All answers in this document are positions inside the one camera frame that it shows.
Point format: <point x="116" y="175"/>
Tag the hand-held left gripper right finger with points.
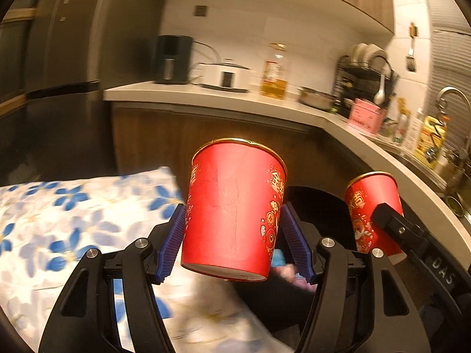
<point x="298" y="250"/>

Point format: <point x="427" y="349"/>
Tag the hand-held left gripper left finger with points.
<point x="173" y="242"/>

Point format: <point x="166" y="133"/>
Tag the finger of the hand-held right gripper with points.
<point x="401" y="231"/>

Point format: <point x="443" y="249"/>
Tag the purple glove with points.
<point x="294" y="274"/>

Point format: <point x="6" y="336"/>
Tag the black trash bin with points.
<point x="320" y="213"/>

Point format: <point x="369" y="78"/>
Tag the red paper cup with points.
<point x="364" y="209"/>
<point x="228" y="209"/>

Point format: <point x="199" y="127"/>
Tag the steel sink strainer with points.
<point x="456" y="204"/>

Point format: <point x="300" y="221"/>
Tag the steel sink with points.
<point x="441" y="182"/>

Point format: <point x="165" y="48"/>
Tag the yellow detergent bottle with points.
<point x="423" y="143"/>

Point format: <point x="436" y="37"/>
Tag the white pump bottle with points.
<point x="412" y="132"/>

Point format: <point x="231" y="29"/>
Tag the wooden lower cabinets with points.
<point x="147" y="143"/>

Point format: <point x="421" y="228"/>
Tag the beer can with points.
<point x="399" y="128"/>

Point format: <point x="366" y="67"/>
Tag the blue floral tablecloth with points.
<point x="73" y="209"/>

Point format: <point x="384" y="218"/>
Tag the pink utensil holder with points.
<point x="364" y="117"/>

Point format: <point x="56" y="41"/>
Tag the white spoon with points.
<point x="379" y="97"/>

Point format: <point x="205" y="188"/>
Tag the steel faucet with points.
<point x="447" y="90"/>

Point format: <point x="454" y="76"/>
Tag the pale kitchen countertop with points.
<point x="165" y="92"/>

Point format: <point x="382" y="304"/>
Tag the steel bowl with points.
<point x="316" y="99"/>

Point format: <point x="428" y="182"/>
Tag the black dish rack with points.
<point x="344" y="81"/>

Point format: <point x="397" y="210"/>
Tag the cooking oil bottle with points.
<point x="274" y="84"/>

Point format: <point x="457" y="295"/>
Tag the hanging slotted spatula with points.
<point x="411" y="64"/>

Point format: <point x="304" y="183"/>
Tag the white electric cooker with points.
<point x="228" y="75"/>

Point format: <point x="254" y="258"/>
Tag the window blinds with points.
<point x="452" y="62"/>

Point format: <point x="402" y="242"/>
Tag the row of white dishes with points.
<point x="364" y="53"/>

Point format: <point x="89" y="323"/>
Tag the black air fryer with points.
<point x="173" y="59"/>

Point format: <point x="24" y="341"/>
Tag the dark grey refrigerator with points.
<point x="73" y="44"/>

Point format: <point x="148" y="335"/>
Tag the wooden glass sliding door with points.
<point x="18" y="14"/>

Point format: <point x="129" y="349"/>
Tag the dark wall socket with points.
<point x="200" y="11"/>

